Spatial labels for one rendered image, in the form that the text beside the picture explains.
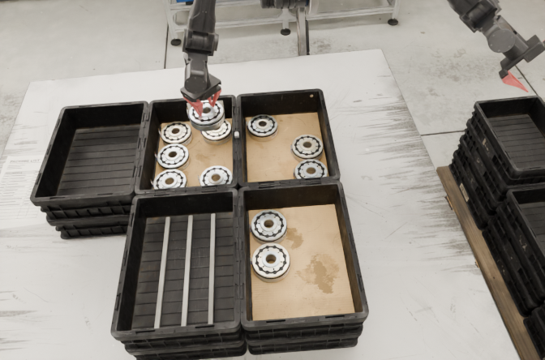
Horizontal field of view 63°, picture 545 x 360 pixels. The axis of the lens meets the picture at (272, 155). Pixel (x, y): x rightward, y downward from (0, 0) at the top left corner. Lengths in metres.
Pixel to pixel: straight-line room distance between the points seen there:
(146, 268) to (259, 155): 0.50
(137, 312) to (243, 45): 2.44
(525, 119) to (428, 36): 1.44
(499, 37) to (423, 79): 2.00
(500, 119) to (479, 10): 1.10
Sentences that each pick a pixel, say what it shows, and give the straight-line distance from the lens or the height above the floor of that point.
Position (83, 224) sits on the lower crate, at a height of 0.80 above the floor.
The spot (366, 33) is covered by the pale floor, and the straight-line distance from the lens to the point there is 3.50.
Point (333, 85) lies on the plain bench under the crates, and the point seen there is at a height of 0.70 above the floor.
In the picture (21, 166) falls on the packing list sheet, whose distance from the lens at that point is 1.89.
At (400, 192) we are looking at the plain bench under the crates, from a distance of 1.58.
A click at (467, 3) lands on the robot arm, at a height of 1.37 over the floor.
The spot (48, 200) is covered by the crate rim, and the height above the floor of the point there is 0.93.
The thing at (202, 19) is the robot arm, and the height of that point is 1.37.
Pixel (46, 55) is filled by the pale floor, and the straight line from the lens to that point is 3.74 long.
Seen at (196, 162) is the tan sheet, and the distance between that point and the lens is 1.48.
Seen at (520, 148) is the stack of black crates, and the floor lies 0.49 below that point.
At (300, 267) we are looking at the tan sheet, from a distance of 1.25.
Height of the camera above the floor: 1.95
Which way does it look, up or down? 50 degrees down
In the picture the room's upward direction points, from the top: 3 degrees counter-clockwise
